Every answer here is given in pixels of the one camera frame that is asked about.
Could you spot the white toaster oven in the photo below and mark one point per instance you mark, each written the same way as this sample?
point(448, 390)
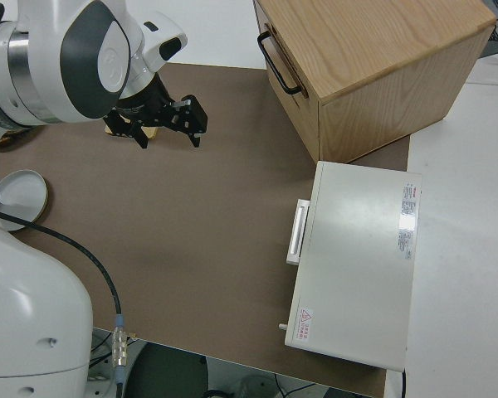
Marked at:
point(357, 257)

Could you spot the wooden mug stand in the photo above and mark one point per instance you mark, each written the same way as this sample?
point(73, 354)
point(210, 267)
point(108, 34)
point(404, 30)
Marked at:
point(152, 132)

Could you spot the gray plate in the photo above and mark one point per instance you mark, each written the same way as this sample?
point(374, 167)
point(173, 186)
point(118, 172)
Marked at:
point(22, 195)

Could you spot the large wooden box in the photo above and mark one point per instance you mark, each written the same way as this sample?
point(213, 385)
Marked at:
point(377, 62)

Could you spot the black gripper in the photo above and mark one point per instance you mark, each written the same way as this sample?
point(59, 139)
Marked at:
point(147, 103)

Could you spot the black round base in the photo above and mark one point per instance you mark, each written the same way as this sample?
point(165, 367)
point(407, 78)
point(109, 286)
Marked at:
point(170, 373)

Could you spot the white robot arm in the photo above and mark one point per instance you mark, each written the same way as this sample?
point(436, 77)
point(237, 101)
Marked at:
point(29, 83)

